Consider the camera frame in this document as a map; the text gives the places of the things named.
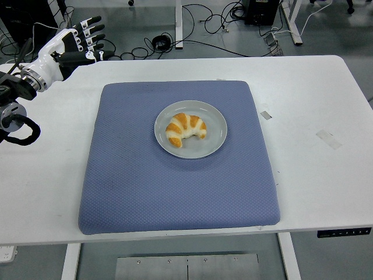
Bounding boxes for white power strip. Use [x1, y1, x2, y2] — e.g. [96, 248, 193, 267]
[0, 246, 17, 263]

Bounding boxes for white table leg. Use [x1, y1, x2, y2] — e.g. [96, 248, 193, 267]
[61, 242, 82, 280]
[277, 233, 302, 280]

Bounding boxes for golden striped croissant bread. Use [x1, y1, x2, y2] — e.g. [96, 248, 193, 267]
[165, 113, 207, 149]

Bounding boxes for tangled black floor cables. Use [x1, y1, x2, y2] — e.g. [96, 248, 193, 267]
[101, 34, 164, 62]

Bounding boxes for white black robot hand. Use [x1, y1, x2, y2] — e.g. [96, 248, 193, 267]
[24, 16, 116, 88]

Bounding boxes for large black equipment cabinet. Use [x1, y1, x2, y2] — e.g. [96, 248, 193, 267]
[0, 0, 66, 40]

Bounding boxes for long black floor cable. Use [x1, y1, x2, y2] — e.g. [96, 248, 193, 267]
[171, 40, 280, 58]

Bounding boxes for round grey plate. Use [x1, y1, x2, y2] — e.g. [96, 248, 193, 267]
[154, 100, 228, 160]

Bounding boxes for black computer box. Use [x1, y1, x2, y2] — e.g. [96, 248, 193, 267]
[244, 0, 282, 26]

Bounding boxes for black table control panel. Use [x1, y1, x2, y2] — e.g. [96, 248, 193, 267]
[316, 227, 372, 239]

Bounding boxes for white background desk leg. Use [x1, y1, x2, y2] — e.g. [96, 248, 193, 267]
[174, 0, 184, 50]
[284, 0, 304, 46]
[48, 0, 68, 32]

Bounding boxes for grey foot pedal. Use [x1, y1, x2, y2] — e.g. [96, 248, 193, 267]
[263, 33, 284, 57]

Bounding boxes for large clear tape piece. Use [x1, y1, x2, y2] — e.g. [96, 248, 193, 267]
[315, 129, 342, 151]

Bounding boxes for grey metal plate with screws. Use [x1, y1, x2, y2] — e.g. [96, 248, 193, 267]
[115, 253, 261, 280]

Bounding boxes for white floor cable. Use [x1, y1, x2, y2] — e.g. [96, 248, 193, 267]
[270, 0, 333, 37]

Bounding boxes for blue quilted mat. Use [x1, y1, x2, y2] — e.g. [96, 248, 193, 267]
[78, 80, 282, 236]

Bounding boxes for coiled black cable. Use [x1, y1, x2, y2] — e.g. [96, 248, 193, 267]
[152, 34, 173, 53]

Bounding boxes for looped black floor cables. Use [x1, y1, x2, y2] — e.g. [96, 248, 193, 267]
[182, 0, 245, 35]

